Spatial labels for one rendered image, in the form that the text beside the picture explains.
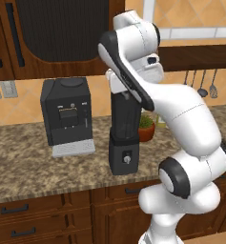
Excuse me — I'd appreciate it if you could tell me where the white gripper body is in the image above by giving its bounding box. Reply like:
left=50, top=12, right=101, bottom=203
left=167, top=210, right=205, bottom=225
left=105, top=68, right=132, bottom=94

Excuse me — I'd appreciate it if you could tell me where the black blender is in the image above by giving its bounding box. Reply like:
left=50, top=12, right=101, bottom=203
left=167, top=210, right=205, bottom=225
left=108, top=90, right=143, bottom=176

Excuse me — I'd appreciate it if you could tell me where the green plant in terracotta pot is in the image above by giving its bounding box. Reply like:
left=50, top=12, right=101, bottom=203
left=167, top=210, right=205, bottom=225
left=137, top=112, right=157, bottom=143

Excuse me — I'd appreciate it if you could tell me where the black coffee machine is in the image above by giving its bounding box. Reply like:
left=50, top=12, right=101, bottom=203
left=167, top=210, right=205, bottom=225
left=39, top=76, right=96, bottom=159

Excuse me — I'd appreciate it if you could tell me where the pale yellow bottle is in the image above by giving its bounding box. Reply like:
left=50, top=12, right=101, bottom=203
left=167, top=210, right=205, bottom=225
left=155, top=113, right=168, bottom=130

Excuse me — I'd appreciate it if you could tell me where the thin grey hanging utensil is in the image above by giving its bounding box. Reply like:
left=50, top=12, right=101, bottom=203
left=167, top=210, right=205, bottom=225
left=190, top=70, right=197, bottom=89
left=182, top=70, right=190, bottom=86

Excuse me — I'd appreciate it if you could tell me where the dark wooden shelf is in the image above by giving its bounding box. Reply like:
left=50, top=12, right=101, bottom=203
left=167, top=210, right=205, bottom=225
left=157, top=44, right=226, bottom=72

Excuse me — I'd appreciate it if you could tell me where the grey hanging ladle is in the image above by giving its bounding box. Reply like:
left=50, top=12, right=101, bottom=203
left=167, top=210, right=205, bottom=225
left=196, top=69, right=210, bottom=99

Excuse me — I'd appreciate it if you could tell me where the grey hanging slotted spatula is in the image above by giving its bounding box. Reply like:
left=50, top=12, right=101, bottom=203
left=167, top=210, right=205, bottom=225
left=209, top=69, right=219, bottom=99

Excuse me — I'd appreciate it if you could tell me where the wooden drawer front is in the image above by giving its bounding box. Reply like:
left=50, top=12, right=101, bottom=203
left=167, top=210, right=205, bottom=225
left=0, top=215, right=69, bottom=244
left=0, top=193, right=67, bottom=224
left=105, top=179, right=162, bottom=202

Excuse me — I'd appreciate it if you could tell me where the plain wooden cupboard door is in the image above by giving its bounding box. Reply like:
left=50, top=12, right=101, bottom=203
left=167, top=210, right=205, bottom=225
left=0, top=0, right=16, bottom=82

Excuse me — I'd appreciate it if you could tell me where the white window frame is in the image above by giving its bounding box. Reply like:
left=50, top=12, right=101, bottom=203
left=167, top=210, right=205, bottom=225
left=142, top=0, right=226, bottom=41

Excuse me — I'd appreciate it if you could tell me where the black drawer handle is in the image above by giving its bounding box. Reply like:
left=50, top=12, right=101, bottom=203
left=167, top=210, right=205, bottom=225
left=0, top=203, right=30, bottom=215
left=10, top=226, right=37, bottom=238
left=124, top=186, right=147, bottom=195

